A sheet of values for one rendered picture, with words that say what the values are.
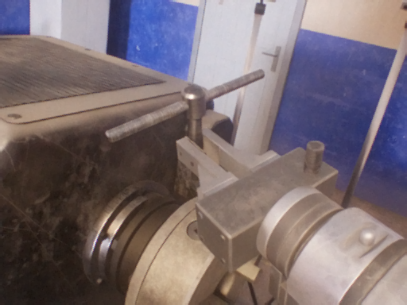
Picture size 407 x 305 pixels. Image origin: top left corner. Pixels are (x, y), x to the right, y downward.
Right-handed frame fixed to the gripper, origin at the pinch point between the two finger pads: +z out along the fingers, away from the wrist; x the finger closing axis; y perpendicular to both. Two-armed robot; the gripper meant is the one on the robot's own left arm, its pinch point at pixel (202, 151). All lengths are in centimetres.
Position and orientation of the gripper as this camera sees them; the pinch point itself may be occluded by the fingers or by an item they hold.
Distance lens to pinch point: 41.7
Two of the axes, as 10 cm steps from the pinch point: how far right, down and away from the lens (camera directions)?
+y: -0.5, -8.0, -6.0
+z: -5.8, -4.7, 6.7
